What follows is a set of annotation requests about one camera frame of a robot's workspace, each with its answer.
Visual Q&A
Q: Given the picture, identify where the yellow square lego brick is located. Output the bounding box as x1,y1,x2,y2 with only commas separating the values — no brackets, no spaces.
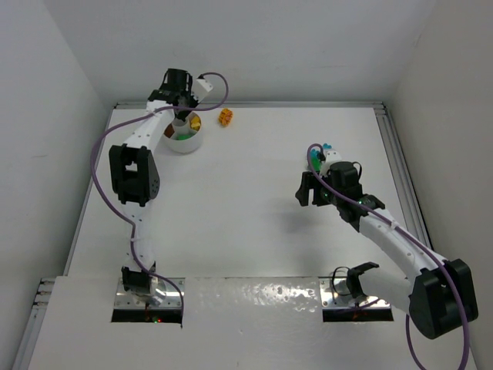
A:
218,108,233,126

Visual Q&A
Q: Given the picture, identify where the orange-brown lego plate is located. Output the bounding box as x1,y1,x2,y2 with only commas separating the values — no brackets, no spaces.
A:
164,124,174,138

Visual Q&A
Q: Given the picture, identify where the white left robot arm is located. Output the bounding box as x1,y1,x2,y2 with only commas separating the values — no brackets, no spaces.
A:
109,69,213,296

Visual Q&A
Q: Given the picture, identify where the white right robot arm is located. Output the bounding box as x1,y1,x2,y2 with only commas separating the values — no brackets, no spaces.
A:
295,161,478,339

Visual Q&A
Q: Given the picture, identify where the green lego brick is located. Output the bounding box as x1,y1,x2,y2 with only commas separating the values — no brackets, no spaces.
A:
308,158,322,173

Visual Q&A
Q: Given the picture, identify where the cyan lego brick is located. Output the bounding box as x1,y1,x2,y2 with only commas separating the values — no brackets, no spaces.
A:
310,143,333,162

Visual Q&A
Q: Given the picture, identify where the yellow lego in container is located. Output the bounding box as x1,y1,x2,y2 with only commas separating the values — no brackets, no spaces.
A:
189,116,202,131

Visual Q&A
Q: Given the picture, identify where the white round divided container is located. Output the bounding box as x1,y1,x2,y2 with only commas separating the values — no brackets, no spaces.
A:
163,113,204,154

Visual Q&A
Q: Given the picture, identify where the green lego in container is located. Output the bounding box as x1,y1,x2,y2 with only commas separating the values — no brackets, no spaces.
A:
176,133,194,141

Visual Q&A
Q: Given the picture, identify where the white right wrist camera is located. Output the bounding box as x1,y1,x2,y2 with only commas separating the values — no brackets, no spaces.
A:
319,149,343,177

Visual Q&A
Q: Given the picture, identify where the aluminium frame rail back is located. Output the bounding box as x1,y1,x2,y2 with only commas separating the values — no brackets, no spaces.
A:
114,100,386,109

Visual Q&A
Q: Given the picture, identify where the aluminium frame rail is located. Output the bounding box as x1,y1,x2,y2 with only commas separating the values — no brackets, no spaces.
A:
114,100,386,109
374,104,434,251

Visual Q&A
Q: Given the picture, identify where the aluminium frame rail right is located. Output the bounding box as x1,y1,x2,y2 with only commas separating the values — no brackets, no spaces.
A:
374,104,434,251

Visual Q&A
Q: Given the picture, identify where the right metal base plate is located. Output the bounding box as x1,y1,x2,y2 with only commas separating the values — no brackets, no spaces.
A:
319,262,380,314

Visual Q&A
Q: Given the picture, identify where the metal base plate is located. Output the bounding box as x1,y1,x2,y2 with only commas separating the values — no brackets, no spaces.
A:
113,278,183,311
319,262,380,314

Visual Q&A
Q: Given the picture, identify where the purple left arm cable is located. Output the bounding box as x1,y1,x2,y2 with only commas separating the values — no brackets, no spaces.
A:
89,71,230,309

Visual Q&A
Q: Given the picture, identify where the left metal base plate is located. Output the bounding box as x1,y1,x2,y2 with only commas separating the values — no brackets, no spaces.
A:
113,278,183,311

